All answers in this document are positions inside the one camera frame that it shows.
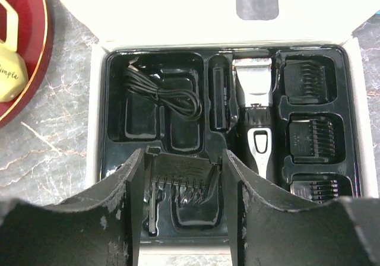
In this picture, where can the dark red round tray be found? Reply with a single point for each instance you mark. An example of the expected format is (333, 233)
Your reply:
(35, 41)

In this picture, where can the white clipper kit box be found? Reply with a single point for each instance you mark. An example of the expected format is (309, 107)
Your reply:
(162, 76)

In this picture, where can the pale yellow mug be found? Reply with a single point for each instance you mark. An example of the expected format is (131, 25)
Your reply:
(14, 75)

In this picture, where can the black comb guard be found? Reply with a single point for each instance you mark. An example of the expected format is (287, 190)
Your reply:
(318, 191)
(190, 179)
(312, 140)

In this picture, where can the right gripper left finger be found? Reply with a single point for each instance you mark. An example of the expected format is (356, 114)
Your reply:
(99, 226)

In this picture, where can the black silver hair clipper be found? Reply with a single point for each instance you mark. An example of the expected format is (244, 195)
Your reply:
(254, 94)

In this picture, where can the black comb guard attachment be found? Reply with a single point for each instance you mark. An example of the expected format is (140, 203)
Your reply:
(305, 83)

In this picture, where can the small black cleaning brush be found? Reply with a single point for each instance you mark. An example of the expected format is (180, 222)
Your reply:
(155, 199)

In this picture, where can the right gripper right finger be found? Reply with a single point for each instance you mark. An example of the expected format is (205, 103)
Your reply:
(270, 226)

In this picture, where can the black comb guard in box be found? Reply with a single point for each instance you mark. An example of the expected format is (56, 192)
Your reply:
(318, 191)

